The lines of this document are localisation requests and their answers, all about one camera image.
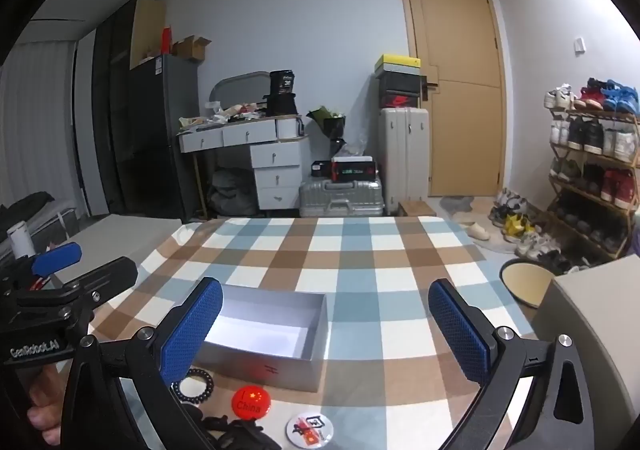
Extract black hair clip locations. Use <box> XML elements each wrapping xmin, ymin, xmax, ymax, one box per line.
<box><xmin>180</xmin><ymin>405</ymin><xmax>281</xmax><ymax>450</ymax></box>

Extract dark grey fridge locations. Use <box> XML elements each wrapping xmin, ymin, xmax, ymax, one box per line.
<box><xmin>127</xmin><ymin>53</ymin><xmax>201</xmax><ymax>221</ymax></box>

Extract white desk with drawers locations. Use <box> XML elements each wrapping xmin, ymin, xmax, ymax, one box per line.
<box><xmin>179</xmin><ymin>115</ymin><xmax>311</xmax><ymax>221</ymax></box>

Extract shoe rack with shoes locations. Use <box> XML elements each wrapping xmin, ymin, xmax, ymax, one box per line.
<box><xmin>544</xmin><ymin>77</ymin><xmax>640</xmax><ymax>251</ymax></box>

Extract round black rimmed bin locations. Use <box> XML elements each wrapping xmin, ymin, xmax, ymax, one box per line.
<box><xmin>500</xmin><ymin>257</ymin><xmax>556</xmax><ymax>308</ymax></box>

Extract black and red box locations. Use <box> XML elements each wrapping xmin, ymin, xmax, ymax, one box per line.
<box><xmin>331</xmin><ymin>155</ymin><xmax>378</xmax><ymax>181</ymax></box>

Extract small wooden stool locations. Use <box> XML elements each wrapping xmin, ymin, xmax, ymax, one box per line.
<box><xmin>397</xmin><ymin>200</ymin><xmax>438</xmax><ymax>217</ymax></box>

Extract silver cardboard box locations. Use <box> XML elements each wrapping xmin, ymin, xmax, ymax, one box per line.
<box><xmin>192</xmin><ymin>286</ymin><xmax>329</xmax><ymax>393</ymax></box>

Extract white curtain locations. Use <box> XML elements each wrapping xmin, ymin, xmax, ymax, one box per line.
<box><xmin>0</xmin><ymin>40</ymin><xmax>93</xmax><ymax>221</ymax></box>

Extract grey mattress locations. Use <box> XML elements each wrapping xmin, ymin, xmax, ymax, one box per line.
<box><xmin>50</xmin><ymin>214</ymin><xmax>183</xmax><ymax>291</ymax></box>

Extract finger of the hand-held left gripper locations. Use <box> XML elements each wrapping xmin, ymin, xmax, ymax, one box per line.
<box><xmin>30</xmin><ymin>241</ymin><xmax>83</xmax><ymax>277</ymax></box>
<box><xmin>50</xmin><ymin>257</ymin><xmax>139</xmax><ymax>311</ymax></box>

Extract grey cloth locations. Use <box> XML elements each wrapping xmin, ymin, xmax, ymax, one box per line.
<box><xmin>440</xmin><ymin>195</ymin><xmax>476</xmax><ymax>213</ymax></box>

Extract black wrapped flower bouquet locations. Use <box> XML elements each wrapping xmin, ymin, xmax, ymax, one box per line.
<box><xmin>306</xmin><ymin>105</ymin><xmax>348</xmax><ymax>158</ymax></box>

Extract black shoe box red logo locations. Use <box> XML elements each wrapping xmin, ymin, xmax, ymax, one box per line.
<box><xmin>378</xmin><ymin>78</ymin><xmax>421</xmax><ymax>110</ymax></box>

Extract black bead bracelet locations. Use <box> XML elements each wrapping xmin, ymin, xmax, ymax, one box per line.
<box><xmin>170</xmin><ymin>366</ymin><xmax>215</xmax><ymax>403</ymax></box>

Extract red round badge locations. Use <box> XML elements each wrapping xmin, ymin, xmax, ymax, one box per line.
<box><xmin>231</xmin><ymin>385</ymin><xmax>269</xmax><ymax>417</ymax></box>

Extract black bag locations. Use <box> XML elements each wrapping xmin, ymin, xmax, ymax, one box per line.
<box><xmin>0</xmin><ymin>191</ymin><xmax>56</xmax><ymax>231</ymax></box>

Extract pile of loose shoes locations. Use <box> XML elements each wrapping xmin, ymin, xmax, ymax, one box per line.
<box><xmin>487</xmin><ymin>187</ymin><xmax>576</xmax><ymax>271</ymax></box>

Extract beige slippers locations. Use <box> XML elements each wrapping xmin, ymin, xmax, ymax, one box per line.
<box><xmin>452</xmin><ymin>220</ymin><xmax>501</xmax><ymax>241</ymax></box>

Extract desk clutter pile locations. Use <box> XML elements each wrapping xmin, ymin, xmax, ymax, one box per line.
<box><xmin>180</xmin><ymin>100</ymin><xmax>271</xmax><ymax>131</ymax></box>

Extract dark wardrobe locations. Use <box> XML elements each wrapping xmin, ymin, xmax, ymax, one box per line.
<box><xmin>92</xmin><ymin>0</ymin><xmax>138</xmax><ymax>216</ymax></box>

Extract silver suitcase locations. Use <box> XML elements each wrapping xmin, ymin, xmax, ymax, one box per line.
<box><xmin>299</xmin><ymin>177</ymin><xmax>386</xmax><ymax>218</ymax></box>

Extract open cardboard box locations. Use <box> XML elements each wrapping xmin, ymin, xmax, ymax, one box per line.
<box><xmin>172</xmin><ymin>35</ymin><xmax>212</xmax><ymax>62</ymax></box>

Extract flat cardboard sheet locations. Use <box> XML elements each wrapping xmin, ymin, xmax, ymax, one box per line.
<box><xmin>129</xmin><ymin>0</ymin><xmax>167</xmax><ymax>70</ymax></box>

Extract white storage crate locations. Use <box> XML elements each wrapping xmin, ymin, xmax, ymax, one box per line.
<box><xmin>30</xmin><ymin>207</ymin><xmax>78</xmax><ymax>251</ymax></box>

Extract wooden shoe rack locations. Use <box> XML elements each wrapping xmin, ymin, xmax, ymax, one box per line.
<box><xmin>547</xmin><ymin>105</ymin><xmax>640</xmax><ymax>261</ymax></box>

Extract black container with label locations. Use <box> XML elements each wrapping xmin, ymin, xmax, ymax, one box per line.
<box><xmin>266</xmin><ymin>70</ymin><xmax>299</xmax><ymax>117</ymax></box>

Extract white round badge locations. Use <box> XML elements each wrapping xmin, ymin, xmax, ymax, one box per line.
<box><xmin>285</xmin><ymin>412</ymin><xmax>333</xmax><ymax>446</ymax></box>

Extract grey bag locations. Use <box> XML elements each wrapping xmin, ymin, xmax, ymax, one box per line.
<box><xmin>207</xmin><ymin>169</ymin><xmax>258</xmax><ymax>218</ymax></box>

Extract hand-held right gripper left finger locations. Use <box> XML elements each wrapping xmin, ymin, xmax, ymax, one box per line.
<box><xmin>60</xmin><ymin>277</ymin><xmax>224</xmax><ymax>450</ymax></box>

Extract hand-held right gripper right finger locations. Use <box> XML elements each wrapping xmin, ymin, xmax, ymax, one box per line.
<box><xmin>428</xmin><ymin>279</ymin><xmax>599</xmax><ymax>450</ymax></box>

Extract person's left hand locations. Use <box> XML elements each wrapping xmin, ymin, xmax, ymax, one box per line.
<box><xmin>26</xmin><ymin>361</ymin><xmax>67</xmax><ymax>447</ymax></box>

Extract white cylindrical bottle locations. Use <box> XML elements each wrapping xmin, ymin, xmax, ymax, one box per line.
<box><xmin>7</xmin><ymin>223</ymin><xmax>33</xmax><ymax>258</ymax></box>

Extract grey rounded mirror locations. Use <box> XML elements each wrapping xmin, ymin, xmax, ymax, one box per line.
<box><xmin>209</xmin><ymin>71</ymin><xmax>271</xmax><ymax>116</ymax></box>

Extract yellow shoe box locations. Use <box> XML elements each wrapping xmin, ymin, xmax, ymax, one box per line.
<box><xmin>375</xmin><ymin>54</ymin><xmax>422</xmax><ymax>74</ymax></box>

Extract wooden door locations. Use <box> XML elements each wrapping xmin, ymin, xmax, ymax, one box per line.
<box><xmin>397</xmin><ymin>0</ymin><xmax>506</xmax><ymax>198</ymax></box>

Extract white suitcase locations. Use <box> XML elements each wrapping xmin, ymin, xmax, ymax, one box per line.
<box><xmin>378</xmin><ymin>106</ymin><xmax>431</xmax><ymax>216</ymax></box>

